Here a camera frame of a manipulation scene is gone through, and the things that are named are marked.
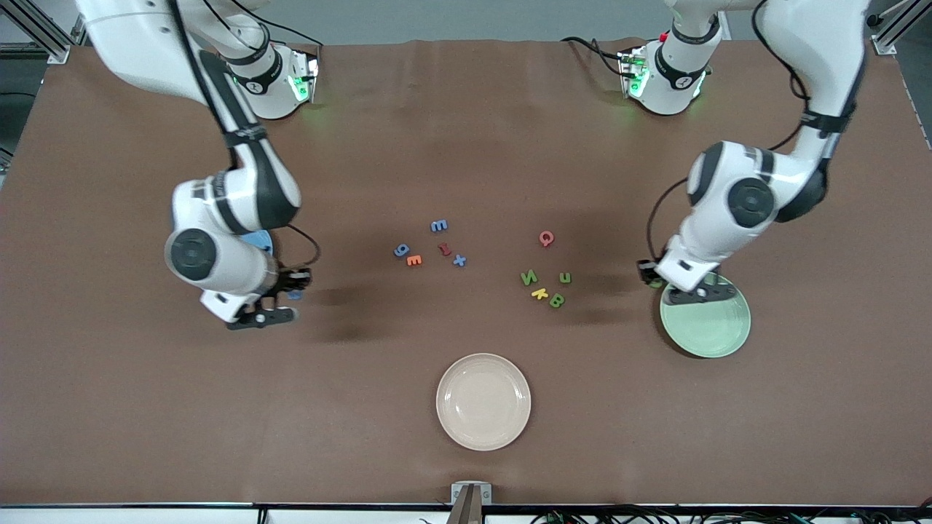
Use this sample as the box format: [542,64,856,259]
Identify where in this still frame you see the blue plate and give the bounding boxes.
[240,229,276,257]

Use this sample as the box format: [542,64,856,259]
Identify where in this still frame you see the light green plate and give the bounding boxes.
[659,274,751,359]

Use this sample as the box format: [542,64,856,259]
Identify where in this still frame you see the brown table mat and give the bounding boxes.
[0,38,932,508]

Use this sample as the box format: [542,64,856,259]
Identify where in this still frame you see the beige plate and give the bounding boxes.
[435,353,532,452]

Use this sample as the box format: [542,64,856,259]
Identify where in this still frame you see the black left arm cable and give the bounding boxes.
[645,0,813,264]

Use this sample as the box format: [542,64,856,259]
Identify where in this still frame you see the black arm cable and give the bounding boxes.
[645,0,813,264]
[166,0,322,271]

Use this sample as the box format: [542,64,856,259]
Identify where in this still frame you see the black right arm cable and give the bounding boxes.
[166,0,322,271]

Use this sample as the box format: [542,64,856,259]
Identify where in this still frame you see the black base cable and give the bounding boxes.
[561,35,628,79]

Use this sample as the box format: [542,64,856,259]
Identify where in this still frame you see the black cable bundle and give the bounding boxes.
[528,502,932,524]

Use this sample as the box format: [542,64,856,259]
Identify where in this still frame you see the grey metal bracket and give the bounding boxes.
[451,481,493,505]

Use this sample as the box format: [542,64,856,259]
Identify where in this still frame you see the grey camera stand pole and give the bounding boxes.
[446,485,484,524]

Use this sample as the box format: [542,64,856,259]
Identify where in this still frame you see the aluminium frame profile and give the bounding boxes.
[0,0,82,65]
[866,0,920,56]

